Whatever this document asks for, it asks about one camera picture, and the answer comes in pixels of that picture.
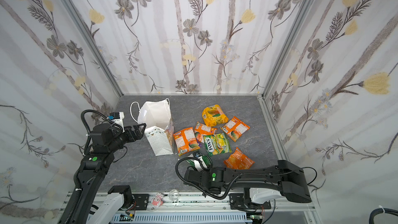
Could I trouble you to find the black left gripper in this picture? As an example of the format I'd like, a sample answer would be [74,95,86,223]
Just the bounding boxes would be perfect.
[106,122,146,153]

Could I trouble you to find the white cartoon paper bag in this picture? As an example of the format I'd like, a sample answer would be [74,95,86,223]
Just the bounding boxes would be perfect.
[130,98,174,156]

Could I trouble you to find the large orange snack pack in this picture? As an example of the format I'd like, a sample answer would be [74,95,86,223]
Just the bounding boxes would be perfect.
[173,127,200,156]

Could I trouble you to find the green snack pack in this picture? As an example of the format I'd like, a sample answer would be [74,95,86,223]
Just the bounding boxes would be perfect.
[187,151,212,171]

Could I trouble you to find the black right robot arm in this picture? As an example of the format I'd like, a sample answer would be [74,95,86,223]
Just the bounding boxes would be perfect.
[175,157,312,210]

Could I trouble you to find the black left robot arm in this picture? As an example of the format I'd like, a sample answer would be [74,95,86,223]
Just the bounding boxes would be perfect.
[58,110,147,224]

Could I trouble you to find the yellow mango snack bag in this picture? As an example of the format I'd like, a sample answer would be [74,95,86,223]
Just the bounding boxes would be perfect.
[202,104,229,127]

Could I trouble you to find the yellow green Fox candy bag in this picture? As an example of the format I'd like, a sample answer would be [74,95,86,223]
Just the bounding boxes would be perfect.
[203,133,232,156]

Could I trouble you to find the pink toy figure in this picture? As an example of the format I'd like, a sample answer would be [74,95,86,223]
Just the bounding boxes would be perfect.
[151,192,164,208]

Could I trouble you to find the clear plastic ball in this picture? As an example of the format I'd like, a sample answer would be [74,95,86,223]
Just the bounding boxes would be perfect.
[168,189,180,202]

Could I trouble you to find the orange white snack pack right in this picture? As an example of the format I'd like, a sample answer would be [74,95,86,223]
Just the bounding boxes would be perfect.
[221,116,250,142]

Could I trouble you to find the orange chips pack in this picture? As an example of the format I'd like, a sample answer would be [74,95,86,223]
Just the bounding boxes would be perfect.
[224,147,255,170]

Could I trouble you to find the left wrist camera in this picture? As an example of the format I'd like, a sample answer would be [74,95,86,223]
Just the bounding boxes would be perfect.
[108,112,124,132]

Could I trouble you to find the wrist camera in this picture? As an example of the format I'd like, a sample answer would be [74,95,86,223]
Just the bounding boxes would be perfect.
[194,156,210,171]
[108,112,124,132]

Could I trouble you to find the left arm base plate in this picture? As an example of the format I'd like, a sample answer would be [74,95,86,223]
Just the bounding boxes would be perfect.
[127,194,149,212]

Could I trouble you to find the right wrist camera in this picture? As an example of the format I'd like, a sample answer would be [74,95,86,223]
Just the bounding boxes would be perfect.
[194,156,210,171]

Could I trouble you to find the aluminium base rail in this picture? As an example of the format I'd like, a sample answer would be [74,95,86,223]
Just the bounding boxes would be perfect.
[58,191,312,214]

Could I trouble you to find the white vented cable duct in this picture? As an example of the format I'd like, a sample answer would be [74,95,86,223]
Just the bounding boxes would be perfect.
[109,212,252,224]

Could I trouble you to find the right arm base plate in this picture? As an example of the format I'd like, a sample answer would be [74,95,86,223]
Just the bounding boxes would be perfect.
[229,194,272,213]

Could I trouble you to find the black corrugated hose corner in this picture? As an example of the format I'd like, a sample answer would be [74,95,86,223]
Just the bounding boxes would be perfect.
[368,206,398,224]

